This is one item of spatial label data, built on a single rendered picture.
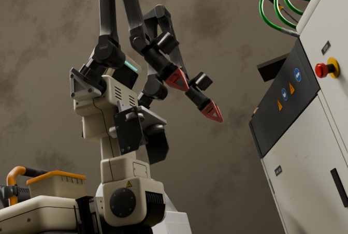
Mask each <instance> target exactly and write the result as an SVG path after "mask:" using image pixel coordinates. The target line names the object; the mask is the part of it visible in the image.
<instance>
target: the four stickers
mask: <svg viewBox="0 0 348 234"><path fill-rule="evenodd" d="M293 72H294V75H295V78H296V80H297V83H299V82H300V81H301V80H302V76H301V73H300V71H299V68H298V66H297V67H296V68H295V70H294V71H293ZM287 86H288V89H289V91H290V93H291V96H292V94H293V93H294V92H295V88H294V86H293V83H292V81H291V79H290V80H289V81H288V83H287ZM281 94H282V96H283V99H284V101H285V102H286V100H287V99H288V95H287V92H286V90H285V87H283V89H282V90H281ZM276 103H277V106H278V108H279V111H281V109H282V108H283V106H282V104H281V101H280V99H279V97H278V99H277V100H276Z"/></svg>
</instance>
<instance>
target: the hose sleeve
mask: <svg viewBox="0 0 348 234"><path fill-rule="evenodd" d="M280 32H281V33H285V34H288V35H291V36H294V37H297V38H298V37H299V34H298V32H294V31H291V30H288V29H286V28H282V29H281V31H280Z"/></svg>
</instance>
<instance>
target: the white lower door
mask: <svg viewBox="0 0 348 234"><path fill-rule="evenodd" d="M263 162H264V165H265V167H266V170H267V173H268V177H269V183H270V186H271V189H272V192H273V194H275V197H276V200H277V203H278V205H279V208H280V211H281V214H282V217H283V220H284V224H285V226H286V229H287V232H288V234H348V165H347V163H346V160H345V158H344V156H343V153H342V151H341V148H340V146H339V144H338V141H337V139H336V136H335V134H334V131H333V130H332V127H331V124H330V122H329V119H328V117H327V115H326V112H325V110H324V107H323V105H322V103H321V100H320V98H319V96H318V95H317V96H316V97H315V99H314V100H313V101H312V102H311V103H310V104H309V105H308V107H307V108H306V109H305V111H304V112H303V113H302V114H301V115H300V116H299V117H298V119H297V120H296V121H295V122H294V123H293V124H292V125H291V127H290V128H289V129H288V130H287V131H286V132H285V134H284V135H283V136H282V137H281V138H280V139H279V141H278V142H277V143H276V144H275V145H274V146H273V147H272V149H271V150H270V151H269V152H268V153H267V154H266V156H265V157H264V158H263Z"/></svg>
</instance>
